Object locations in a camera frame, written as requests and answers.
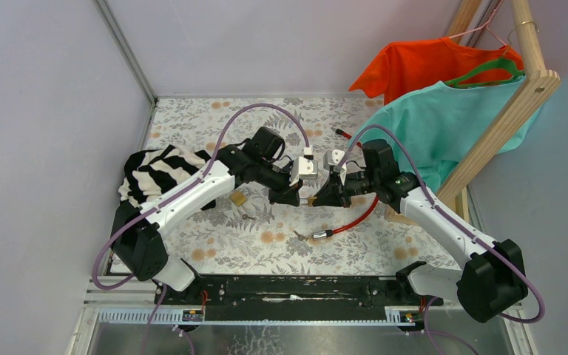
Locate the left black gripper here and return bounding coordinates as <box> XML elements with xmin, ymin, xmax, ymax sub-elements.
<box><xmin>254</xmin><ymin>159</ymin><xmax>302</xmax><ymax>208</ymax></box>

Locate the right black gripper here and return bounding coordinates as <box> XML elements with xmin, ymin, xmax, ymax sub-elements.
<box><xmin>312</xmin><ymin>169</ymin><xmax>379</xmax><ymax>209</ymax></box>

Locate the small brass padlock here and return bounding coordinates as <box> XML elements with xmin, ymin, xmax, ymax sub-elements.
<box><xmin>300</xmin><ymin>196</ymin><xmax>317</xmax><ymax>206</ymax></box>

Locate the large brass padlock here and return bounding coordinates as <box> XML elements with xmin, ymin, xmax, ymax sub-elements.
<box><xmin>229</xmin><ymin>189</ymin><xmax>251</xmax><ymax>208</ymax></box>

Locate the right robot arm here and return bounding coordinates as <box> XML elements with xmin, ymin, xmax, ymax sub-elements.
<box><xmin>312</xmin><ymin>139</ymin><xmax>528</xmax><ymax>323</ymax></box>

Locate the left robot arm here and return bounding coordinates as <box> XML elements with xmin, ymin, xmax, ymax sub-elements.
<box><xmin>111</xmin><ymin>127</ymin><xmax>317</xmax><ymax>304</ymax></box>

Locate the floral patterned mat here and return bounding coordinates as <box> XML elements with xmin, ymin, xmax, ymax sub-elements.
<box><xmin>146</xmin><ymin>98</ymin><xmax>456</xmax><ymax>275</ymax></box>

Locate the teal t-shirt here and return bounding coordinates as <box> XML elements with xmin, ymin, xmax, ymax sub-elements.
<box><xmin>359</xmin><ymin>78</ymin><xmax>524</xmax><ymax>192</ymax></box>

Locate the orange t-shirt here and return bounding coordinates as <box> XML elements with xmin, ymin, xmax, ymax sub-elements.
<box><xmin>349</xmin><ymin>37</ymin><xmax>524</xmax><ymax>104</ymax></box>

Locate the black white striped cloth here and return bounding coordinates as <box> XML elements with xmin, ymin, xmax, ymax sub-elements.
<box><xmin>118</xmin><ymin>144</ymin><xmax>211</xmax><ymax>207</ymax></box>

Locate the green clothes hanger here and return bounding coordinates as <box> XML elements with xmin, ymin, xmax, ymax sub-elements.
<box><xmin>444</xmin><ymin>58</ymin><xmax>525</xmax><ymax>89</ymax></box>

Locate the pink clothes hanger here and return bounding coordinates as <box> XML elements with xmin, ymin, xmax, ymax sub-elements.
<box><xmin>445</xmin><ymin>0</ymin><xmax>507</xmax><ymax>47</ymax></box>

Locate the wooden clothes rack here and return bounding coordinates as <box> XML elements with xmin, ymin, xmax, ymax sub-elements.
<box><xmin>384</xmin><ymin>0</ymin><xmax>562</xmax><ymax>226</ymax></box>

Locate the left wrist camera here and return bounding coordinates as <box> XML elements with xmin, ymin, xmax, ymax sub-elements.
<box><xmin>289</xmin><ymin>155</ymin><xmax>319</xmax><ymax>186</ymax></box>

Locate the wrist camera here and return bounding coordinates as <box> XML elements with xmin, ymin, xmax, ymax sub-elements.
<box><xmin>289</xmin><ymin>155</ymin><xmax>319</xmax><ymax>186</ymax></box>
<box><xmin>322</xmin><ymin>149</ymin><xmax>347</xmax><ymax>185</ymax></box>

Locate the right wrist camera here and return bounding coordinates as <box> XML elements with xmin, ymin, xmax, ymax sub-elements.
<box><xmin>322</xmin><ymin>149</ymin><xmax>347</xmax><ymax>185</ymax></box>

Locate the red cable lock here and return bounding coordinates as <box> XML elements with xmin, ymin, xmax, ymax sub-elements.
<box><xmin>311</xmin><ymin>128</ymin><xmax>379</xmax><ymax>240</ymax></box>

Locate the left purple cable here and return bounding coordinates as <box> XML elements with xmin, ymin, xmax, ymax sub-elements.
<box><xmin>92</xmin><ymin>104</ymin><xmax>312</xmax><ymax>292</ymax></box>

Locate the purple cable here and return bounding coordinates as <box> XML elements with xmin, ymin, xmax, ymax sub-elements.
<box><xmin>92</xmin><ymin>104</ymin><xmax>312</xmax><ymax>292</ymax></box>
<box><xmin>337</xmin><ymin>124</ymin><xmax>547</xmax><ymax>325</ymax></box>

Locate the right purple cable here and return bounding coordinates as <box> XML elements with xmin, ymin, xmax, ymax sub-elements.
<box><xmin>337</xmin><ymin>124</ymin><xmax>547</xmax><ymax>325</ymax></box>

